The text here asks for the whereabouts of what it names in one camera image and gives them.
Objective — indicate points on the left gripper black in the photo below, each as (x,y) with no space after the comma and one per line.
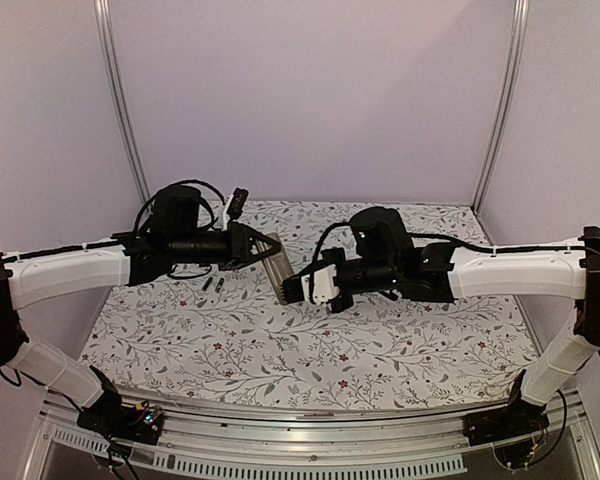
(241,237)

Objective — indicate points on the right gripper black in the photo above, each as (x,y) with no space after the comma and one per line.
(326,255)

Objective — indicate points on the white remote control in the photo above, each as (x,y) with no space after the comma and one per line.
(278,268)

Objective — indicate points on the black AAA battery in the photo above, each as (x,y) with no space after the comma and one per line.
(219,285)
(207,284)

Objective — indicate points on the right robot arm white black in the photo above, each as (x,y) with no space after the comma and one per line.
(447,269)

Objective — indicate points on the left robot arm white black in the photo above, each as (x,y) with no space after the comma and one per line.
(176,226)

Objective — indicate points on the floral patterned table mat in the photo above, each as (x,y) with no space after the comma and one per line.
(241,346)

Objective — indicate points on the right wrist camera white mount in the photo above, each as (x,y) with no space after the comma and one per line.
(319,287)

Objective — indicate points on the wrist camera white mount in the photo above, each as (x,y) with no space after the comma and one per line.
(233,208)
(319,287)

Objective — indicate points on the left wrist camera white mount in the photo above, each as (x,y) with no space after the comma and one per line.
(233,208)

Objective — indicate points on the aluminium front rail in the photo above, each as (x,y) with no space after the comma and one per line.
(213,440)

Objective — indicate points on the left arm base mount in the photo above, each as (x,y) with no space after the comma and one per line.
(142,423)

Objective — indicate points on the left aluminium frame post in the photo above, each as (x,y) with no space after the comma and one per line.
(105,28)

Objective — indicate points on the aluminium frame post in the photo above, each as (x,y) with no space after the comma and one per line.
(513,59)
(105,28)

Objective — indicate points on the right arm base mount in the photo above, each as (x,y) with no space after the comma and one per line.
(515,419)

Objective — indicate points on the right aluminium frame post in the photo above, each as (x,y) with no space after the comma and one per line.
(513,59)

